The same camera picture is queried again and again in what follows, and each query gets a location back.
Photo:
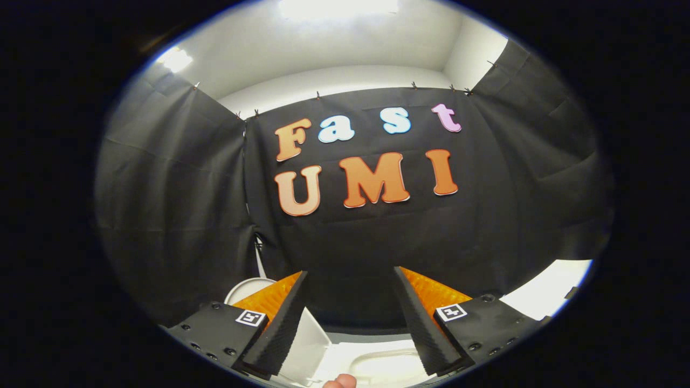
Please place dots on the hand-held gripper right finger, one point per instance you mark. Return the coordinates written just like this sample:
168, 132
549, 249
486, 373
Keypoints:
426, 328

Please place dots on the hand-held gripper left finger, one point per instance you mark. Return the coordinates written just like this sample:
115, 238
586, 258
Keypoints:
280, 328

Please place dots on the black backdrop cloth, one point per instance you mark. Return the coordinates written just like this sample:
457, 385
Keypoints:
377, 242

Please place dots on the small ceiling light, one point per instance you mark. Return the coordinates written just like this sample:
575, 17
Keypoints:
173, 59

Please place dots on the large ceiling light panel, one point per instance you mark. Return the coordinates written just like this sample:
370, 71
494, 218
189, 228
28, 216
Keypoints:
337, 8

